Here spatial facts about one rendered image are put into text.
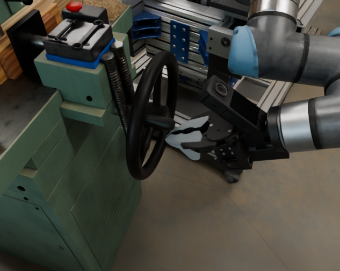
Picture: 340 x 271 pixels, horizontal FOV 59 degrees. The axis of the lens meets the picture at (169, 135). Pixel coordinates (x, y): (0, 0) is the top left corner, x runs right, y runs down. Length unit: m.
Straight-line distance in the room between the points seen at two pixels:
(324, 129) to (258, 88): 1.31
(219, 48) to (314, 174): 0.91
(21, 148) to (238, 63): 0.40
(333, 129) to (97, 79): 0.39
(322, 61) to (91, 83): 0.39
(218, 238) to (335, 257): 0.49
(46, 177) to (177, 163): 1.00
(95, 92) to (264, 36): 0.31
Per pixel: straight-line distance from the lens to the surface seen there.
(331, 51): 0.50
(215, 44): 1.07
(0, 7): 0.68
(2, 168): 0.57
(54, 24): 0.79
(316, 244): 1.52
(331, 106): 0.45
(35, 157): 0.63
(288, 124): 0.45
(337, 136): 0.45
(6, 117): 0.63
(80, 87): 0.61
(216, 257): 1.38
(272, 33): 0.49
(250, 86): 1.74
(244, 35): 0.49
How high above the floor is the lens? 1.30
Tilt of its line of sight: 49 degrees down
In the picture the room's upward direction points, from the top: straight up
